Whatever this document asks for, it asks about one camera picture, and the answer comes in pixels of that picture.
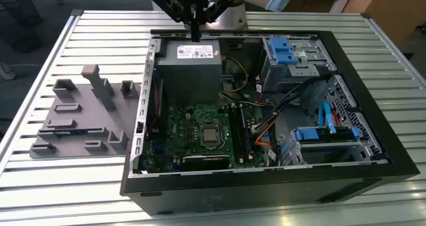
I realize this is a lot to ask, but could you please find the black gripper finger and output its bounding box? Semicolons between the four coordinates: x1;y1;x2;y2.
195;0;235;42
149;0;198;42

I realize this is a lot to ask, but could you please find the green RAM stick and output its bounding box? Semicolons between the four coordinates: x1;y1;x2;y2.
49;128;101;137
238;107;252;160

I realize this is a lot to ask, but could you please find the grey power supply unit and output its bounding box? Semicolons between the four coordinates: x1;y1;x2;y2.
155;40;223;106

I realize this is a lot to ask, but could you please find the blue disk carrier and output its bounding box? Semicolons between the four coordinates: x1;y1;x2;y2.
294;127;360;143
268;37;299;65

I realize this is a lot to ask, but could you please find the metal drive cage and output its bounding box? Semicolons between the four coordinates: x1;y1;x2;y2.
260;36;336;93

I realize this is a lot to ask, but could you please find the CPU socket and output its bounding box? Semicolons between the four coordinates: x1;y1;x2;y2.
196;120;227;151

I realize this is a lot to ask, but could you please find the green motherboard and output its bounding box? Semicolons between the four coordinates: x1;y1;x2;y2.
145;103;267;173

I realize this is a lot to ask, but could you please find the silver CPU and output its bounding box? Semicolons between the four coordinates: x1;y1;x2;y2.
199;127;223;142

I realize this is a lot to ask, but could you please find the grey parts rack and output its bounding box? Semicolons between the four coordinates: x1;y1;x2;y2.
27;64;142;159

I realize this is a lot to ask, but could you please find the black mesh wastebasket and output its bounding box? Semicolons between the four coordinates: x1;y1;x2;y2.
0;0;43;53

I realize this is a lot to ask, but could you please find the black graphics card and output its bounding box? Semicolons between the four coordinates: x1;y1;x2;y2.
171;154;231;172

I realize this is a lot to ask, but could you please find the white desk foot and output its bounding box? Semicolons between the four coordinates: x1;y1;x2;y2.
0;58;17;81

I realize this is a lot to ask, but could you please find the brown wooden cabinet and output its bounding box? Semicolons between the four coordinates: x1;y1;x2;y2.
342;0;426;49

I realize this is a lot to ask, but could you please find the metal disk bay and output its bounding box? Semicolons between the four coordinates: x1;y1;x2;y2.
276;126;388;167

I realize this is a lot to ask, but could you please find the black open PC case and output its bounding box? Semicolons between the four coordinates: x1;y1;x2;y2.
118;28;420;216

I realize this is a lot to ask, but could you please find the yellow wire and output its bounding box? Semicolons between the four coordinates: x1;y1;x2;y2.
218;56;250;95

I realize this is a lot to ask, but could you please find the black cable bundle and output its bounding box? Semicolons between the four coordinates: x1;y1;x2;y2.
255;76;334;132

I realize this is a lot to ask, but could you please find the orange wire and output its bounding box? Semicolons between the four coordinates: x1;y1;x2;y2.
254;127;274;147

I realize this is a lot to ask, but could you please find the blue flat wire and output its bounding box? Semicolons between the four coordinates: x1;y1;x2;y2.
318;101;338;134

